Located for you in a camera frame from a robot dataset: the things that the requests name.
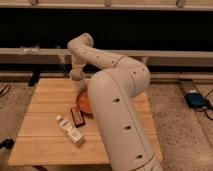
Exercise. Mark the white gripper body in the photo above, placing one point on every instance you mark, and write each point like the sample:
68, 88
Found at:
76, 72

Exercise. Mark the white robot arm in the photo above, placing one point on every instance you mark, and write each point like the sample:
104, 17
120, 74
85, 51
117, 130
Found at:
110, 92

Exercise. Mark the orange bowl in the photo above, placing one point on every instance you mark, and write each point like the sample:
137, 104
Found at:
82, 102

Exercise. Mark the black table leg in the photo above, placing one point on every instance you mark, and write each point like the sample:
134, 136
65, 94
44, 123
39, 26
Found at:
35, 77

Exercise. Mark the dark chocolate bar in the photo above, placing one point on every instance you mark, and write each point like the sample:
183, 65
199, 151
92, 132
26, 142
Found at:
77, 117

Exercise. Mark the white plastic bottle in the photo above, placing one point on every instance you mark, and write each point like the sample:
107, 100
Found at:
70, 130

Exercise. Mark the wooden table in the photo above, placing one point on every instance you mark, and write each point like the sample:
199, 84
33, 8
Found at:
40, 140

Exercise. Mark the black object floor left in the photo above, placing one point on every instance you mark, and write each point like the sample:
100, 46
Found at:
7, 143

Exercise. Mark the blue box on floor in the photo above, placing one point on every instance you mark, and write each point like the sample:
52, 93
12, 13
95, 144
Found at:
195, 100

